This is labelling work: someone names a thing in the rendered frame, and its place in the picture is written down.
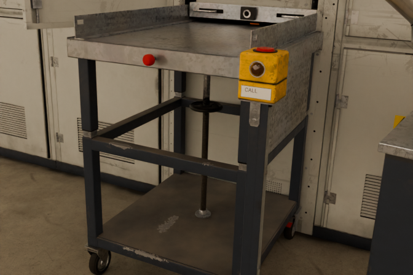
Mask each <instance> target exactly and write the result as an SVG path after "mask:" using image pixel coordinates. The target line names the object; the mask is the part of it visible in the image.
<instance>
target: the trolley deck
mask: <svg viewBox="0 0 413 275"><path fill-rule="evenodd" d="M254 29H258V28H257V27H248V26H233V25H218V24H210V23H195V22H189V23H182V24H178V25H171V26H164V27H160V28H154V29H147V30H142V31H135V32H131V33H125V34H118V35H113V36H107V37H100V38H96V39H89V40H85V41H83V40H77V39H74V38H75V36H71V37H67V49H68V57H71V58H80V59H86V60H95V61H104V62H109V63H119V64H127V65H133V66H142V67H147V68H156V69H166V70H171V71H180V72H189V73H194V74H203V75H209V76H218V77H227V78H232V79H239V67H240V57H237V56H238V55H240V54H241V53H242V52H244V51H245V50H249V49H250V35H251V30H254ZM323 33H324V32H321V33H318V32H315V33H313V34H310V35H308V36H305V37H303V38H301V39H298V40H296V41H294V42H291V43H289V44H286V45H284V46H282V47H279V48H276V50H287V51H288V52H289V61H288V66H290V65H292V64H294V63H296V62H297V61H299V60H301V59H303V58H305V57H306V56H308V55H310V54H312V53H313V52H316V51H317V50H319V49H321V48H322V44H323ZM146 54H151V55H153V56H155V57H156V60H155V63H154V64H153V65H152V66H146V65H144V63H143V56H145V55H146Z"/></svg>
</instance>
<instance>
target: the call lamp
mask: <svg viewBox="0 0 413 275"><path fill-rule="evenodd" d="M249 71H250V74H251V75H252V76H253V77H256V78H258V77H262V76H263V75H264V74H265V72H266V67H265V65H264V63H263V62H261V61H253V62H252V63H251V64H250V67H249Z"/></svg>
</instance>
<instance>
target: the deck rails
mask: <svg viewBox="0 0 413 275"><path fill-rule="evenodd" d="M184 8H185V5H178V6H166V7H155V8H148V9H136V10H124V11H117V12H105V13H98V14H87V15H75V16H74V35H75V38H74V39H77V40H83V41H85V40H89V39H96V38H100V37H107V36H113V35H118V34H125V33H131V32H135V31H142V30H147V29H154V28H160V27H164V26H171V25H178V24H182V23H189V22H191V21H184ZM316 19H317V13H315V14H311V15H306V16H304V17H299V18H295V19H292V20H288V21H284V22H281V23H277V24H274V25H270V26H265V27H262V28H258V29H254V30H251V35H250V49H251V48H254V47H272V48H274V49H276V48H279V47H282V46H284V45H286V44H289V43H291V42H294V41H296V40H298V39H301V38H303V37H305V36H308V35H310V34H313V33H315V32H316V31H315V27H316ZM77 20H83V24H80V25H78V24H77ZM254 35H256V40H254V41H253V36H254Z"/></svg>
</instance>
